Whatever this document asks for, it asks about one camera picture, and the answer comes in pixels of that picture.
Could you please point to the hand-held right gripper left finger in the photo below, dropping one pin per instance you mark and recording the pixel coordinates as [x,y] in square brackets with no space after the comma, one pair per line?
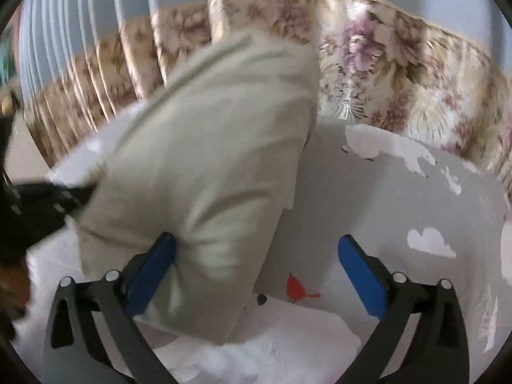
[150,276]

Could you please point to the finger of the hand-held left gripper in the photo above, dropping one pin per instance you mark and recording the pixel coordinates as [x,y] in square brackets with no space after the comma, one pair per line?
[56,198]

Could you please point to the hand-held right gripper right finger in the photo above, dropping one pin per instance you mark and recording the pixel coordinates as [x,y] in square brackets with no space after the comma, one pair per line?
[360,276]

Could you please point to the beige zip jacket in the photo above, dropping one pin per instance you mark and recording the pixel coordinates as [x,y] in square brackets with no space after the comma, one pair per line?
[208,168]

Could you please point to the person's left hand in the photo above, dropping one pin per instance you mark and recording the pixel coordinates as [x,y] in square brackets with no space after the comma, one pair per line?
[14,284]

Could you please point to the grey animal print bed sheet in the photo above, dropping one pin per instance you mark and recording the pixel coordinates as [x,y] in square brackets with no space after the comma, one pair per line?
[360,192]

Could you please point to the blue floral curtain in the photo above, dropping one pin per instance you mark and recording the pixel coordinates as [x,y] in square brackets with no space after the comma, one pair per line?
[360,48]

